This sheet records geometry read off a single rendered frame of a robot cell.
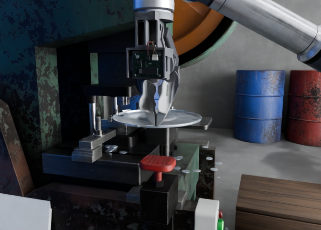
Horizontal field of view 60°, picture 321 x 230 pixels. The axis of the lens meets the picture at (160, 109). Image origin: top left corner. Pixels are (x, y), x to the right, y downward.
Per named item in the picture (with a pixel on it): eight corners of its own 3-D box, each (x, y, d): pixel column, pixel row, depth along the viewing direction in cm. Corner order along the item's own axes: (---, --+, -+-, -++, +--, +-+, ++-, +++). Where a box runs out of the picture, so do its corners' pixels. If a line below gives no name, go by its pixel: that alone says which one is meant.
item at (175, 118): (95, 124, 82) (95, 121, 82) (132, 109, 109) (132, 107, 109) (192, 131, 74) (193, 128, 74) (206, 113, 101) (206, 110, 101)
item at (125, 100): (131, 103, 96) (130, 92, 95) (125, 105, 91) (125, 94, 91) (122, 103, 97) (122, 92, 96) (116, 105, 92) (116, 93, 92)
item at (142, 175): (178, 140, 114) (178, 126, 113) (140, 186, 72) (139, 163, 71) (112, 135, 123) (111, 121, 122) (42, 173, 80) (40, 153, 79)
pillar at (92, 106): (98, 132, 90) (96, 89, 88) (94, 134, 88) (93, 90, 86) (92, 132, 91) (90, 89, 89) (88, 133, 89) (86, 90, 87)
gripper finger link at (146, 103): (133, 130, 52) (132, 80, 51) (143, 123, 58) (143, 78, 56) (148, 131, 51) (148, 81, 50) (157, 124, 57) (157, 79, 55)
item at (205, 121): (211, 154, 95) (212, 115, 93) (206, 169, 82) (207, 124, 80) (142, 148, 102) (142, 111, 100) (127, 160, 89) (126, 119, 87)
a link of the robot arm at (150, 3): (141, -5, 55) (182, -7, 53) (141, 19, 56) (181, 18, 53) (126, -15, 48) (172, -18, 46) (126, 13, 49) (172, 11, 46)
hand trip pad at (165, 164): (176, 189, 61) (177, 156, 60) (170, 202, 55) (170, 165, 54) (146, 185, 63) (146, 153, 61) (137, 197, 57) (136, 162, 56)
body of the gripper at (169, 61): (124, 81, 49) (123, 10, 47) (141, 78, 57) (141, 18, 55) (166, 82, 47) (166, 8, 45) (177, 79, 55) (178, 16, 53)
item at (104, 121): (143, 125, 101) (142, 112, 101) (126, 135, 87) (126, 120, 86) (120, 123, 104) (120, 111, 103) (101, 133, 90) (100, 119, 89)
